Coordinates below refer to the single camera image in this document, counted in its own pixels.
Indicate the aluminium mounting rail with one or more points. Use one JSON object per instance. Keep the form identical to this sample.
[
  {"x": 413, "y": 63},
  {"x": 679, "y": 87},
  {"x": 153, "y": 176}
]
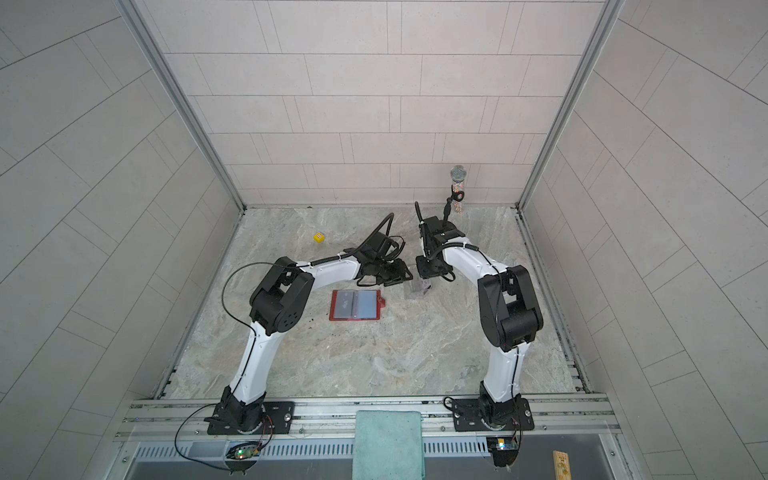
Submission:
[{"x": 316, "y": 418}]

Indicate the wooden block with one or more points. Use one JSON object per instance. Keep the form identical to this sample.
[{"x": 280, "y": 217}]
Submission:
[{"x": 562, "y": 466}]

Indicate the teal folded cloth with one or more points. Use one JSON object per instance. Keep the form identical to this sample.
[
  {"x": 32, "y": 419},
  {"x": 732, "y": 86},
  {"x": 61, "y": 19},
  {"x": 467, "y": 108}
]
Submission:
[{"x": 388, "y": 445}]

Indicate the green circuit board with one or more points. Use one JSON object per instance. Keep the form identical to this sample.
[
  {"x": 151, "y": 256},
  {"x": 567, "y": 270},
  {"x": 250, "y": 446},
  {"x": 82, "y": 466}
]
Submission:
[
  {"x": 244, "y": 451},
  {"x": 503, "y": 450}
]

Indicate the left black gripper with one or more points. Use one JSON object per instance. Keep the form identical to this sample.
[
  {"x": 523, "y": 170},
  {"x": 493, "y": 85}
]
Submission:
[{"x": 399, "y": 273}]

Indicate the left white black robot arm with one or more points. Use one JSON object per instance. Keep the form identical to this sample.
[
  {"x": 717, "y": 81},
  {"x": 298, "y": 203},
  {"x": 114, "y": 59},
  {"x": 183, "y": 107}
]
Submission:
[{"x": 276, "y": 306}]

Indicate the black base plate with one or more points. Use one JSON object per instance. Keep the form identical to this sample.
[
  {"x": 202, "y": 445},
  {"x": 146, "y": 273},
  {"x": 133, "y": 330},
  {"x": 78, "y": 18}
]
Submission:
[
  {"x": 260, "y": 417},
  {"x": 482, "y": 414}
]

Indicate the black microphone stand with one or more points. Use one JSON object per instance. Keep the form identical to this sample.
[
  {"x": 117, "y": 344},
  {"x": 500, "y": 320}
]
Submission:
[{"x": 457, "y": 192}]

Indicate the clear case with credit cards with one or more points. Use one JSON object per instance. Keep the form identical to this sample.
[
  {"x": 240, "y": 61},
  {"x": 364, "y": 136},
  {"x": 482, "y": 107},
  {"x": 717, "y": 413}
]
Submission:
[{"x": 417, "y": 288}]

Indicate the red leather card holder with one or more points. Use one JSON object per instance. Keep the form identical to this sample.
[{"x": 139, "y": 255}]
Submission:
[{"x": 356, "y": 305}]

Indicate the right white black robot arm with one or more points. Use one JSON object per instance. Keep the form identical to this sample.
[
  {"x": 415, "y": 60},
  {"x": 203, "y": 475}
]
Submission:
[{"x": 510, "y": 317}]

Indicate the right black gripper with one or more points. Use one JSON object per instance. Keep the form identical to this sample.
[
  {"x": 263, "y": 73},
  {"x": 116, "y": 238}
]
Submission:
[{"x": 425, "y": 272}]

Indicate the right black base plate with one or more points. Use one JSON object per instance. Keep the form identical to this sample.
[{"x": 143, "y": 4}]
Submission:
[{"x": 482, "y": 414}]

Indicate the left green circuit board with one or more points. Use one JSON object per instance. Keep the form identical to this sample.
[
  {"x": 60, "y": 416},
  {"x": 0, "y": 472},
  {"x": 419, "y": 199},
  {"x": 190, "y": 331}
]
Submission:
[{"x": 244, "y": 451}]

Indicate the right green circuit board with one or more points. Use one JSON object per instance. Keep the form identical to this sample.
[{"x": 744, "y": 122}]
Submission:
[{"x": 503, "y": 450}]

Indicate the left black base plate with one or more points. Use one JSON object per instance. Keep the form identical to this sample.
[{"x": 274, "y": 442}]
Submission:
[{"x": 260, "y": 417}]

